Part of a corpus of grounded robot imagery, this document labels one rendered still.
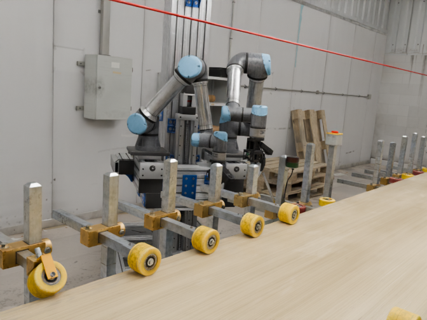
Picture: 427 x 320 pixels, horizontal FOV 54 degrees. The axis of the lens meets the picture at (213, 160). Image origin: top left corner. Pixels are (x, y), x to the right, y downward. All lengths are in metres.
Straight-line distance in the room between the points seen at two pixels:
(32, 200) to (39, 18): 3.02
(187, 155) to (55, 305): 1.74
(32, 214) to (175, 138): 1.52
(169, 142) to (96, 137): 1.82
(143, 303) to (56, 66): 3.30
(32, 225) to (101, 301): 0.30
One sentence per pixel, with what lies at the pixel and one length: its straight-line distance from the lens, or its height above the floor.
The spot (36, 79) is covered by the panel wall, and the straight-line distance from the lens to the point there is 4.09.
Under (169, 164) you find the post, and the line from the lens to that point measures 1.49.
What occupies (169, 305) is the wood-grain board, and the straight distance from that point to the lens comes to 1.08.
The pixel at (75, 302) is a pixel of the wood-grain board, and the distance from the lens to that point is 1.11.
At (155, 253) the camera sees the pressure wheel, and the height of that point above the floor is 0.96.
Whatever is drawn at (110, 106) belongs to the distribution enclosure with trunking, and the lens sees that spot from 4.19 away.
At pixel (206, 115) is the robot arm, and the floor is 1.27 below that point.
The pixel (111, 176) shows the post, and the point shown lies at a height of 1.13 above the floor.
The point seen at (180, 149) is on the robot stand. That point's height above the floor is 1.04.
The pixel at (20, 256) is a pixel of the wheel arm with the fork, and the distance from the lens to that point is 1.23.
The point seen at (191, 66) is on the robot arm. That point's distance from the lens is 2.22.
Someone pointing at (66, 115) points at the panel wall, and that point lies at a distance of 4.23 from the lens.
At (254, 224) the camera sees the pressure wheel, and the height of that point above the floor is 0.96.
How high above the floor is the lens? 1.42
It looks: 10 degrees down
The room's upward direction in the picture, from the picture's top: 4 degrees clockwise
